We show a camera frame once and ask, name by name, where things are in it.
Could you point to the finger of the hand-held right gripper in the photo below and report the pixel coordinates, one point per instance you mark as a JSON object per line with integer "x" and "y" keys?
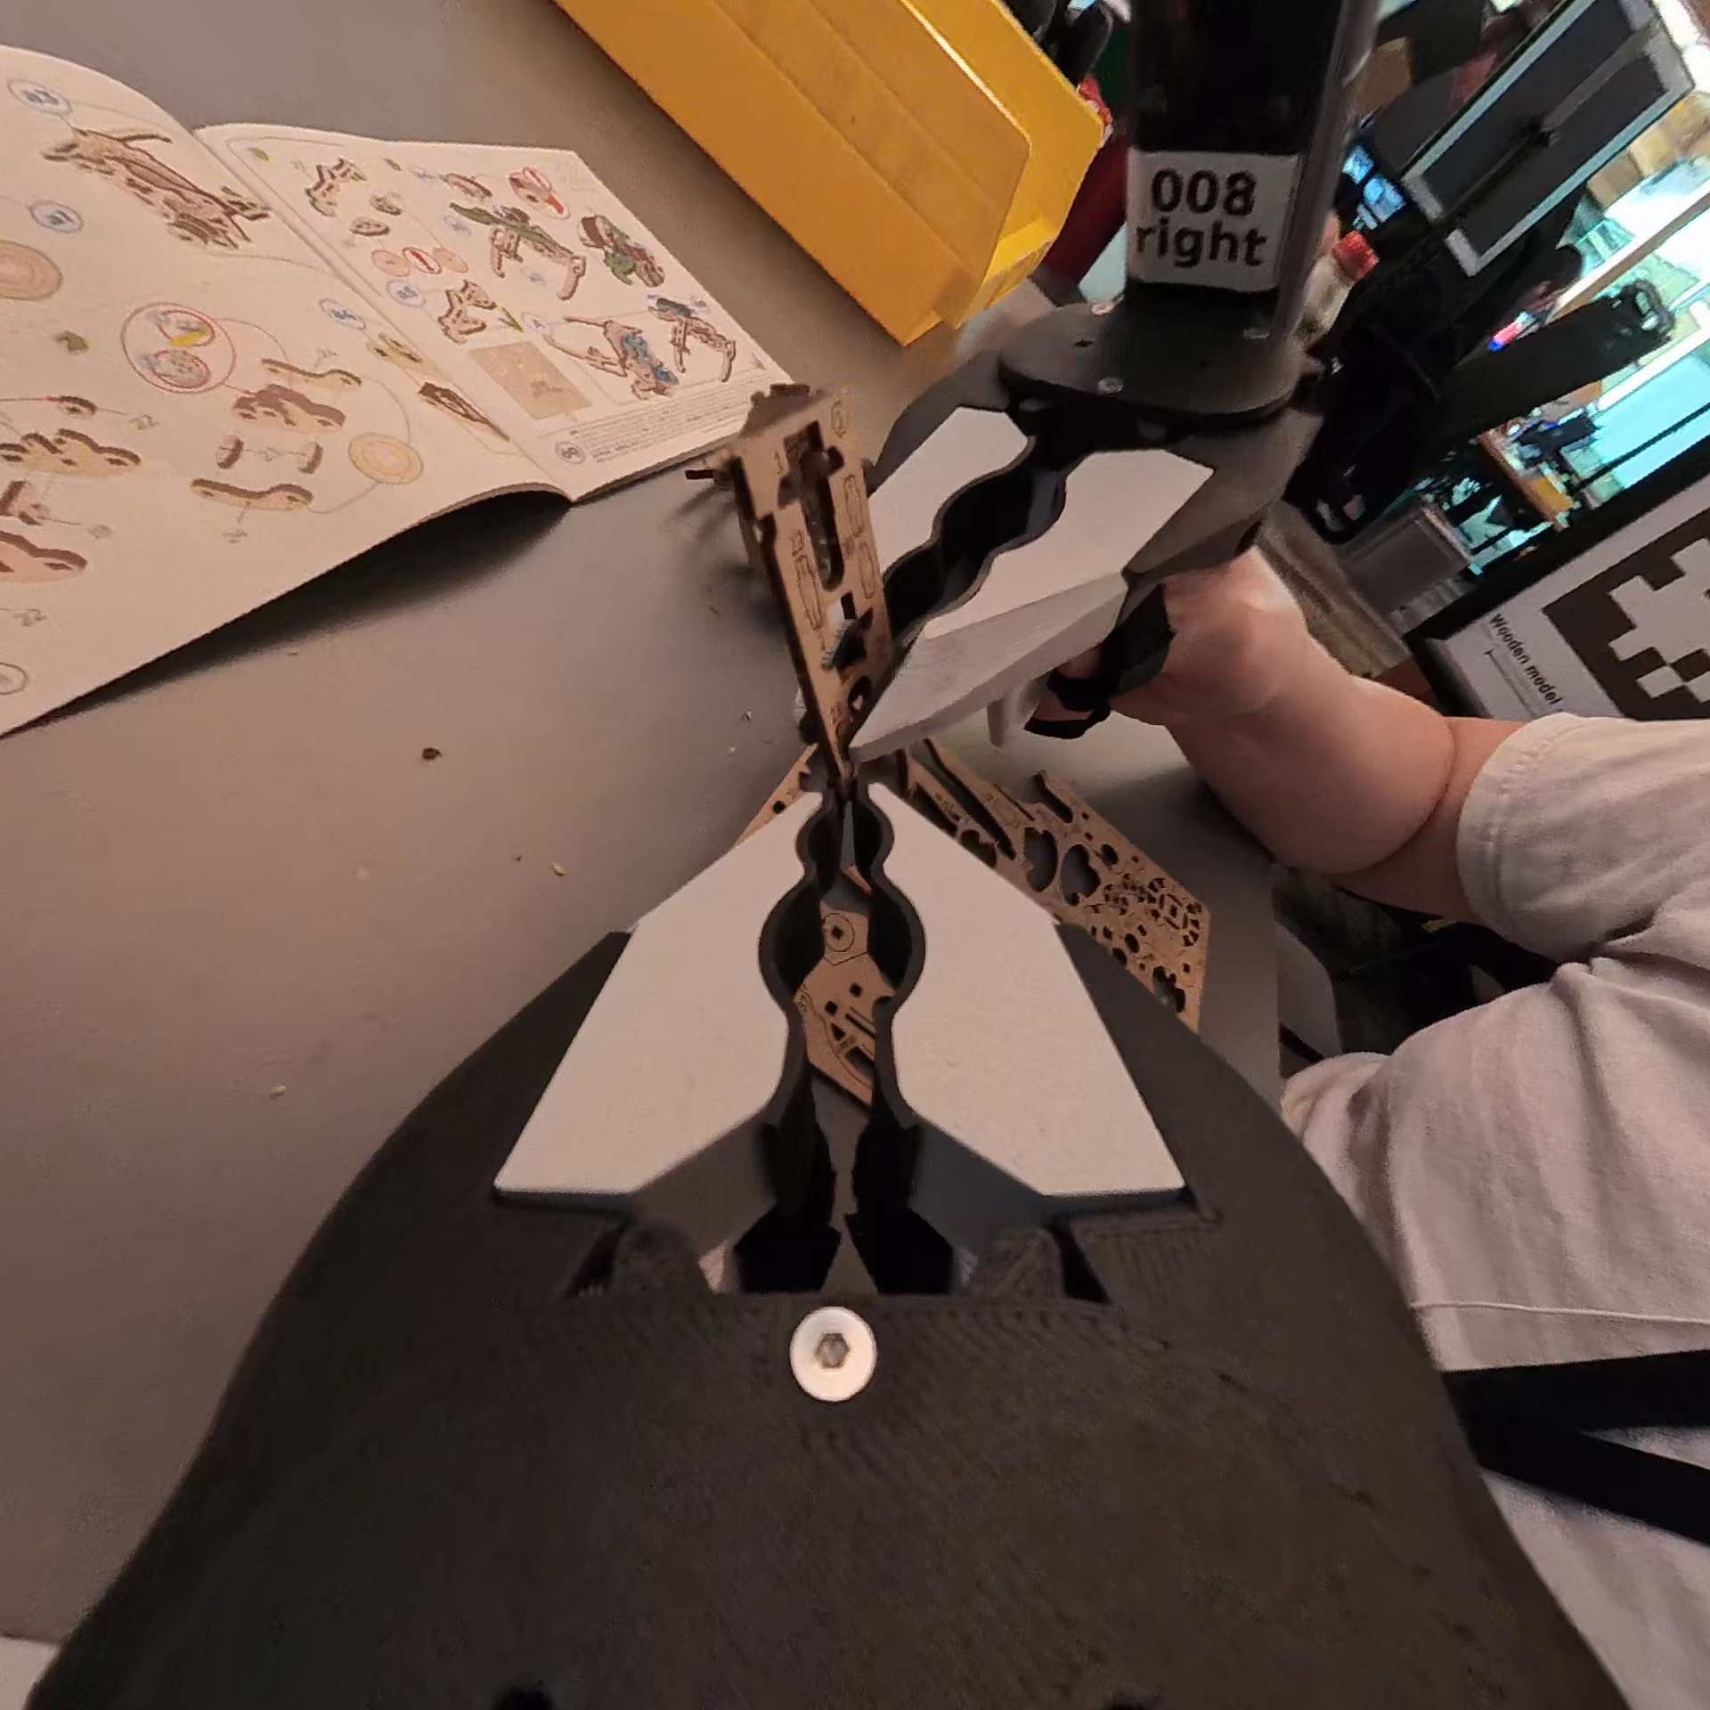
{"x": 1069, "y": 560}
{"x": 942, "y": 460}

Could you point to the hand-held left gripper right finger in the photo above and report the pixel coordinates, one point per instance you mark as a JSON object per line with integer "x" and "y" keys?
{"x": 1043, "y": 1070}

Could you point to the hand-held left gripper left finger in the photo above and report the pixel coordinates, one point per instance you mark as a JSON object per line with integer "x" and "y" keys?
{"x": 642, "y": 1070}

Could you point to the large plywood parts sheet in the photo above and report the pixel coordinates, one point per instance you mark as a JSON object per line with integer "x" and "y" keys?
{"x": 862, "y": 956}

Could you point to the small plywood parts fret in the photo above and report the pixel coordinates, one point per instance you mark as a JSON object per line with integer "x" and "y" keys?
{"x": 817, "y": 694}

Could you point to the illustrated instruction booklet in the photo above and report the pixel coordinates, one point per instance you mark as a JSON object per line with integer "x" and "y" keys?
{"x": 268, "y": 401}

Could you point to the person's right forearm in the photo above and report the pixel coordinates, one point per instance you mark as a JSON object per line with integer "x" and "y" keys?
{"x": 1363, "y": 789}

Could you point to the person's right hand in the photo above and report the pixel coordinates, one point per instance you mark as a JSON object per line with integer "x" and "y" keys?
{"x": 1243, "y": 654}

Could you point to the white bottle red cap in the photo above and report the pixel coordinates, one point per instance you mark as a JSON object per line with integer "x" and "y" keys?
{"x": 1341, "y": 288}

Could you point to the low yellow storage bin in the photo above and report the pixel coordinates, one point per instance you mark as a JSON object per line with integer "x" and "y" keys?
{"x": 828, "y": 120}

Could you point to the black framed monitor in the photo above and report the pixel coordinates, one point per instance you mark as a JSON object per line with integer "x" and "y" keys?
{"x": 1535, "y": 120}

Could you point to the black framed marker sign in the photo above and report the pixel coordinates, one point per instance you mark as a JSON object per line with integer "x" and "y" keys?
{"x": 1644, "y": 627}

